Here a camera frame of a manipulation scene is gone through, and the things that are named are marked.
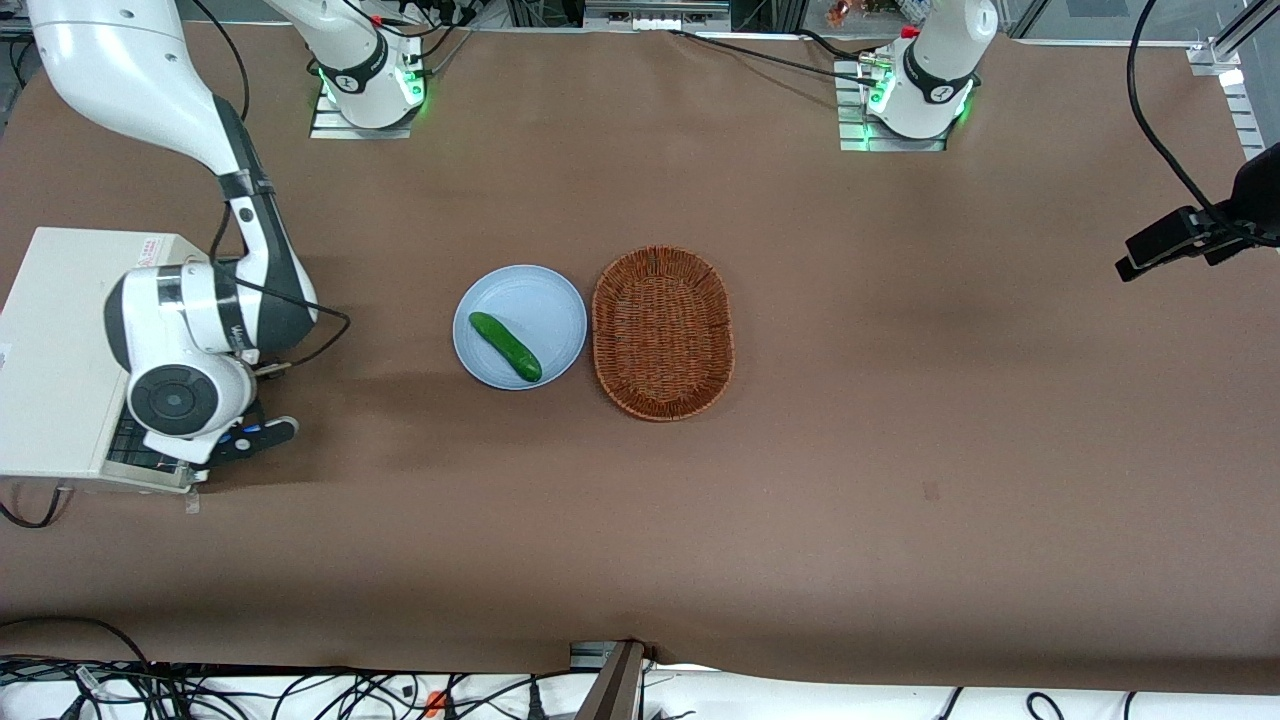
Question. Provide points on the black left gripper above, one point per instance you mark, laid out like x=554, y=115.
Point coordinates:
x=1258, y=192

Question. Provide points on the brown wicker basket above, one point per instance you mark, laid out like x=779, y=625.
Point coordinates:
x=662, y=333

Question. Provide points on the red oven sticker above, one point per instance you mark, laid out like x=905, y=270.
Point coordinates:
x=150, y=248

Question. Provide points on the oven door with dark window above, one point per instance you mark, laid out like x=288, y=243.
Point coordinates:
x=140, y=470

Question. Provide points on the light blue round plate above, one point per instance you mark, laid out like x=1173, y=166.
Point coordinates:
x=530, y=300

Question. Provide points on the green cucumber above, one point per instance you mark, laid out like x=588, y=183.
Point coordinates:
x=505, y=346

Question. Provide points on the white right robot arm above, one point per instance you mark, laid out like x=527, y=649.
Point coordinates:
x=130, y=70

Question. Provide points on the brown table cover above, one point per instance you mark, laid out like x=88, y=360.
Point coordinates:
x=900, y=400

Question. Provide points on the aluminium frame corner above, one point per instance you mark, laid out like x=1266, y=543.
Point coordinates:
x=1235, y=80

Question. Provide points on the white toaster oven body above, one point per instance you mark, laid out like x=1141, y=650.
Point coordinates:
x=50, y=350

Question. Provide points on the dark metal post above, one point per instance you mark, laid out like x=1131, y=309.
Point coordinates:
x=612, y=685

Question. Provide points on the grey power strip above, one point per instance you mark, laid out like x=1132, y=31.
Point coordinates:
x=655, y=14

